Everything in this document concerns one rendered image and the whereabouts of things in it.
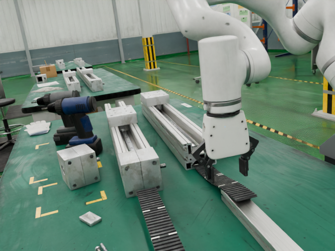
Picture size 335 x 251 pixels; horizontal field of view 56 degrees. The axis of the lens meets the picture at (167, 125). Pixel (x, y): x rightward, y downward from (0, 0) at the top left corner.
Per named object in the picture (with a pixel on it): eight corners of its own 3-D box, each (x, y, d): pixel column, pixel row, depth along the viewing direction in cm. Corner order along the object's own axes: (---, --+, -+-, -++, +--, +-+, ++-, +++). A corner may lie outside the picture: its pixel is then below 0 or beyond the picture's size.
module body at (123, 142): (156, 176, 93) (152, 150, 90) (122, 184, 91) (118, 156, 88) (125, 116, 168) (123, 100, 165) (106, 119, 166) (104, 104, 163)
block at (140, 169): (172, 188, 85) (167, 155, 82) (126, 198, 82) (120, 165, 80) (164, 175, 93) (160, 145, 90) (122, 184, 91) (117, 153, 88)
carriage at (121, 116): (138, 129, 121) (136, 112, 119) (110, 134, 119) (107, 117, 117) (133, 119, 136) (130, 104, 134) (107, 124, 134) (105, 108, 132)
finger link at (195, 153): (189, 143, 70) (195, 165, 72) (221, 132, 71) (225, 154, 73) (187, 141, 71) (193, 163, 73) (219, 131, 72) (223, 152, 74)
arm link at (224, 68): (233, 91, 75) (197, 97, 73) (230, 34, 71) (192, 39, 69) (252, 96, 67) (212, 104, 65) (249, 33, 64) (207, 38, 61)
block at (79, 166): (108, 178, 96) (102, 149, 93) (71, 190, 90) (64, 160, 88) (97, 168, 104) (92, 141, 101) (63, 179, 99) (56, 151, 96)
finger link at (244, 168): (244, 151, 73) (245, 177, 75) (256, 148, 73) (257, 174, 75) (237, 146, 76) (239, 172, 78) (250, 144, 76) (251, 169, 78)
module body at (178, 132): (216, 164, 96) (214, 137, 94) (185, 170, 94) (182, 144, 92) (160, 110, 172) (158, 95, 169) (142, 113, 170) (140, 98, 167)
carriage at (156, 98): (170, 108, 148) (168, 94, 147) (147, 112, 146) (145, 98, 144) (162, 102, 163) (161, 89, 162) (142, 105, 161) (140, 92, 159)
